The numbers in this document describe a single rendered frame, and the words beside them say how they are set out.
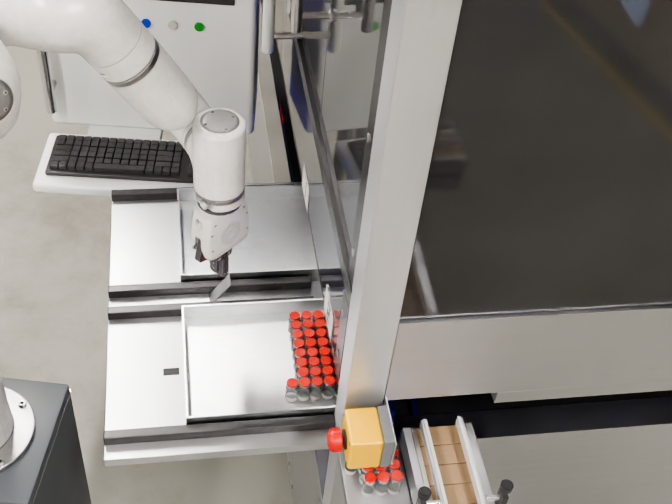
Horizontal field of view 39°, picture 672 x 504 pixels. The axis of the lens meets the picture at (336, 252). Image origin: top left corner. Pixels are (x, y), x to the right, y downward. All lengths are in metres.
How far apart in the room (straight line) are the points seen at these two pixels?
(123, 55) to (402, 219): 0.43
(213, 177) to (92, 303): 1.64
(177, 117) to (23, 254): 1.95
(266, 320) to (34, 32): 0.81
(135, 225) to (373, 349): 0.75
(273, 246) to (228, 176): 0.51
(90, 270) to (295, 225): 1.28
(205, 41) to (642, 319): 1.19
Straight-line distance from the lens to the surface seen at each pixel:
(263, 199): 2.10
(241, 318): 1.86
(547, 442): 1.81
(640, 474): 2.02
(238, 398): 1.74
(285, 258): 1.97
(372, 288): 1.36
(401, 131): 1.17
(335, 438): 1.54
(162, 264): 1.96
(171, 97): 1.37
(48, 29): 1.26
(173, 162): 2.29
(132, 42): 1.30
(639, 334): 1.62
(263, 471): 2.69
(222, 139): 1.46
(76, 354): 2.97
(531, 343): 1.55
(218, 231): 1.59
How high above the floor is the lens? 2.28
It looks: 45 degrees down
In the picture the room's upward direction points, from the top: 7 degrees clockwise
